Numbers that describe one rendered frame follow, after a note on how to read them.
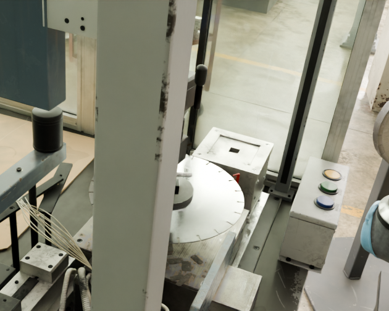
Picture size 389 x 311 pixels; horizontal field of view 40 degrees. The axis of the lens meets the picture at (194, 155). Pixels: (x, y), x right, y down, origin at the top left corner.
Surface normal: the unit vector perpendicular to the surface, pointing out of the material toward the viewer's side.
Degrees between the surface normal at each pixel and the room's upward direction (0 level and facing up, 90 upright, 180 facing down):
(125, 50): 90
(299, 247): 90
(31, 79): 90
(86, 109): 90
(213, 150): 0
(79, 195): 0
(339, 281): 0
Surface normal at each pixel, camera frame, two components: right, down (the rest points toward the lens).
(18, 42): -0.34, 0.45
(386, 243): -0.69, 0.43
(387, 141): 0.18, 0.47
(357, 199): 0.11, -0.85
